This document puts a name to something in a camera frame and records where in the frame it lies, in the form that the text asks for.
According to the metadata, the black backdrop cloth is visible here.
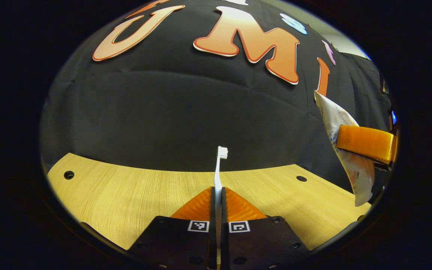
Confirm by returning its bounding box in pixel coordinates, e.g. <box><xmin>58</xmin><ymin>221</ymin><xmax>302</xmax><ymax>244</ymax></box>
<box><xmin>40</xmin><ymin>0</ymin><xmax>396</xmax><ymax>192</ymax></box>

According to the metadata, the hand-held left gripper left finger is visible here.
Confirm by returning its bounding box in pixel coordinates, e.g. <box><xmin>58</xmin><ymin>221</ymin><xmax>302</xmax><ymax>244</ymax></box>
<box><xmin>128</xmin><ymin>186</ymin><xmax>216</xmax><ymax>270</ymax></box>

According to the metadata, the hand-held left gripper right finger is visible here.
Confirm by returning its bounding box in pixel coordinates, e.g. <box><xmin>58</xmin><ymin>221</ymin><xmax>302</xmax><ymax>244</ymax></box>
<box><xmin>222</xmin><ymin>186</ymin><xmax>310</xmax><ymax>270</ymax></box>

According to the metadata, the wooden desktop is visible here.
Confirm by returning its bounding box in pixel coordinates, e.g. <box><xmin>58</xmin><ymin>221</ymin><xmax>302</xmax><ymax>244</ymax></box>
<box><xmin>46</xmin><ymin>153</ymin><xmax>372</xmax><ymax>252</ymax></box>

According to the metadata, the white toothbrush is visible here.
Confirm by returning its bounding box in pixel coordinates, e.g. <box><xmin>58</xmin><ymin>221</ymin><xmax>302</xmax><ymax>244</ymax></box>
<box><xmin>214</xmin><ymin>146</ymin><xmax>228</xmax><ymax>263</ymax></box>

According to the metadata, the white toothpaste tube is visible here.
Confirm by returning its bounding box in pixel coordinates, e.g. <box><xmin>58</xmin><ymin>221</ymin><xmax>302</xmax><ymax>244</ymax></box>
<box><xmin>314</xmin><ymin>91</ymin><xmax>375</xmax><ymax>207</ymax></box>

